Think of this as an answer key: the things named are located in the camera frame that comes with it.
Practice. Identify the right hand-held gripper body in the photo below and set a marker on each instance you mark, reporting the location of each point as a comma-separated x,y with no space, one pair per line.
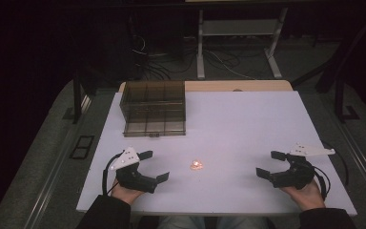
297,178

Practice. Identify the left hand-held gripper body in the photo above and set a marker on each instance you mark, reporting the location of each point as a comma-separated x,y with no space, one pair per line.
133,179

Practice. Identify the person's left hand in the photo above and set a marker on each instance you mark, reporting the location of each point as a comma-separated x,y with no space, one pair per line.
125,194

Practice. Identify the person's right hand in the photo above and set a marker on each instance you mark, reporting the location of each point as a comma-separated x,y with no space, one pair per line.
309,198

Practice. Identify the small shiny orange object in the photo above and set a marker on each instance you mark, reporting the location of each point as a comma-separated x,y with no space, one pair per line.
197,165

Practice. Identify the brown translucent drawer box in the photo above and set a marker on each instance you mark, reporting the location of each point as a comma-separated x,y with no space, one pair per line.
154,108

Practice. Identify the white board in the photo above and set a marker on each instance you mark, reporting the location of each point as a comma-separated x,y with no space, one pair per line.
235,127

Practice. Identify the person's legs in jeans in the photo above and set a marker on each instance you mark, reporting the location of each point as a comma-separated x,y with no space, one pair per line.
203,223

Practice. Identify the wooden table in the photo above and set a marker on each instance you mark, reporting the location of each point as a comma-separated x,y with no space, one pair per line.
251,86

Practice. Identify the black metal stand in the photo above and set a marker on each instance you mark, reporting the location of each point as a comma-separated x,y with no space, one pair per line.
77,101
341,95

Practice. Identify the black floor socket frame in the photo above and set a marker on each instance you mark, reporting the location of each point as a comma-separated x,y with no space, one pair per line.
82,147

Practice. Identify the aluminium floor rail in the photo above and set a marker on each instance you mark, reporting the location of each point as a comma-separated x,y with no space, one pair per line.
49,187
362,165

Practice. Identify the white metal desk frame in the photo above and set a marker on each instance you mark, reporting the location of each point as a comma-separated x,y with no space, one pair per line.
238,28

